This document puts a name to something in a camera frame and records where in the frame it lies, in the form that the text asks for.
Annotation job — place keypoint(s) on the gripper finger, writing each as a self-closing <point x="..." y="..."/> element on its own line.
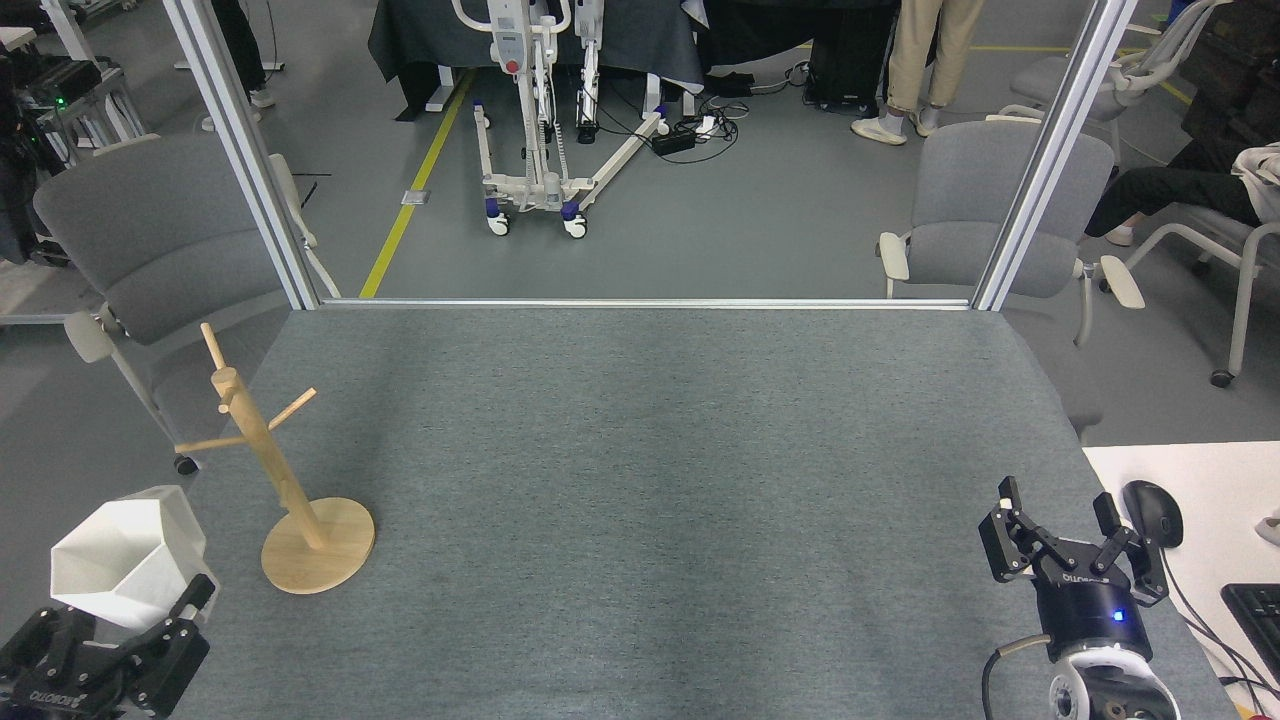
<point x="1005" y="545"/>
<point x="170" y="660"/>
<point x="45" y="645"/>
<point x="1140" y="565"/>

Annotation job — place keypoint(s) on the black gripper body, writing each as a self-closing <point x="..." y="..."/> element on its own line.
<point x="1090" y="610"/>
<point x="60" y="695"/>

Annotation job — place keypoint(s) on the white faceted cup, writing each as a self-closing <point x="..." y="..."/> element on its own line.
<point x="130" y="560"/>

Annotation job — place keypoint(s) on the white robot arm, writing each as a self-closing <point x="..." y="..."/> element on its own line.
<point x="1110" y="690"/>

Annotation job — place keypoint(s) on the wooden cup rack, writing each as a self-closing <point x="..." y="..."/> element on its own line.
<point x="310" y="560"/>

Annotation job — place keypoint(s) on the black computer mouse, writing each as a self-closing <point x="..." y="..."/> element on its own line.
<point x="1160" y="510"/>

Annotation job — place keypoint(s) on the white desk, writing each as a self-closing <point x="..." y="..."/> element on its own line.
<point x="1220" y="480"/>

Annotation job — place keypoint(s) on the black keyboard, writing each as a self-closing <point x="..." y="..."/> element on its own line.
<point x="1260" y="615"/>

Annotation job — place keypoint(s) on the grey upholstered chair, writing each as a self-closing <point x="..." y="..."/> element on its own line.
<point x="150" y="230"/>
<point x="990" y="190"/>

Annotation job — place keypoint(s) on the person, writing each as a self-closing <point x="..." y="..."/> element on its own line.
<point x="1170" y="190"/>
<point x="240" y="40"/>
<point x="910" y="50"/>

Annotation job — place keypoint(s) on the white office chair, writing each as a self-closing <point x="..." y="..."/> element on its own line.
<point x="1150" y="60"/>

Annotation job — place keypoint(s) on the black case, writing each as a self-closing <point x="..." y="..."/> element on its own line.
<point x="850" y="60"/>

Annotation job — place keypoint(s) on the black power strip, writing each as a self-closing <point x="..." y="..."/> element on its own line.
<point x="674" y="141"/>

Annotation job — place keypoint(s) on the silver floor socket plate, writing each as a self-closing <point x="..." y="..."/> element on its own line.
<point x="415" y="197"/>

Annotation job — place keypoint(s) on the metal equipment cart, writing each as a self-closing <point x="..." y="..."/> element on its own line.
<point x="60" y="80"/>

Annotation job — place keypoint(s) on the dark cloth covered table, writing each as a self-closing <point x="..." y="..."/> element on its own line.
<point x="640" y="30"/>

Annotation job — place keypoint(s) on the white stand on wheels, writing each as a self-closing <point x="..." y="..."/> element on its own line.
<point x="503" y="40"/>

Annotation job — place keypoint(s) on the white frame chair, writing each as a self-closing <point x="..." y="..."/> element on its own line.
<point x="1245" y="300"/>

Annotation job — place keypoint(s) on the silver aluminium post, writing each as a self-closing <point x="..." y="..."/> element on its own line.
<point x="240" y="130"/>
<point x="1060" y="130"/>

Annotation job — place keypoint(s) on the silver aluminium rail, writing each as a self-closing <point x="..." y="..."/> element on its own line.
<point x="640" y="303"/>

